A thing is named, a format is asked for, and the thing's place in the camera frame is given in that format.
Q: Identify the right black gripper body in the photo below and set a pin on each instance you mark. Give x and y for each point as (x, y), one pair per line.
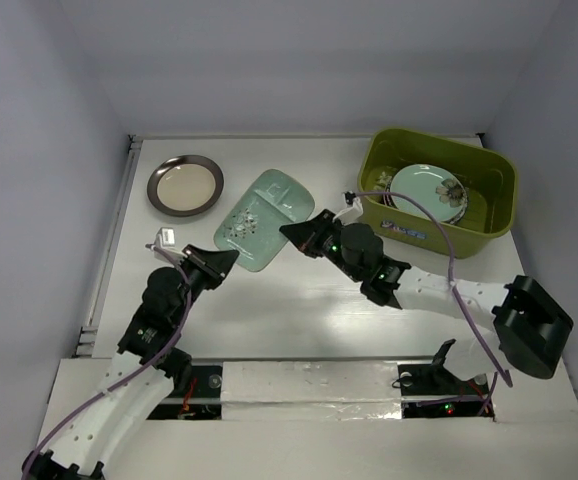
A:
(331, 244)

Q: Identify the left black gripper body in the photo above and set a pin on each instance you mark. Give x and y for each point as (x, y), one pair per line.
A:
(199, 276)

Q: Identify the celadon rectangular divided dish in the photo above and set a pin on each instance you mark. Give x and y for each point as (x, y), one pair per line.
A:
(252, 227)

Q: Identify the brown rimmed cream round plate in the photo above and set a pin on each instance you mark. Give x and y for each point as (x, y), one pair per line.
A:
(185, 186)

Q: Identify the mint green flower plate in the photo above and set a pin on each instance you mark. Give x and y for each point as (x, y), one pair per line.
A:
(436, 189)

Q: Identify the black square floral plate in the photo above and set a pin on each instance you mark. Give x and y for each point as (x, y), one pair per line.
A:
(380, 179)

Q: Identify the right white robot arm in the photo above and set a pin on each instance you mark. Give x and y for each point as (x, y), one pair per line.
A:
(517, 325)

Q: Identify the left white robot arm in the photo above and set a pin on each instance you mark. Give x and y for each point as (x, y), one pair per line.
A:
(146, 368)

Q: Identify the green plastic bin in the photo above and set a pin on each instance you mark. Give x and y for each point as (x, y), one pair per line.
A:
(490, 179)

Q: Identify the white foam front bar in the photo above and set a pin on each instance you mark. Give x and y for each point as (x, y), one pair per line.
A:
(310, 391)

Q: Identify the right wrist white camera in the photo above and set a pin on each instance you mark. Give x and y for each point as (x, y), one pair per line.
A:
(353, 209)

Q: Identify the wrist white camera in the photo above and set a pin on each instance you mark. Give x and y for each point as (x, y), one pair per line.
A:
(164, 239)
(353, 209)

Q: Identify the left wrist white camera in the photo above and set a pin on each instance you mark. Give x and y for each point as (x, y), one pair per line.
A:
(164, 239)

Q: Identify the left aluminium side rail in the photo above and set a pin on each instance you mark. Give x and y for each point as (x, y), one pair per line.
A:
(88, 330)

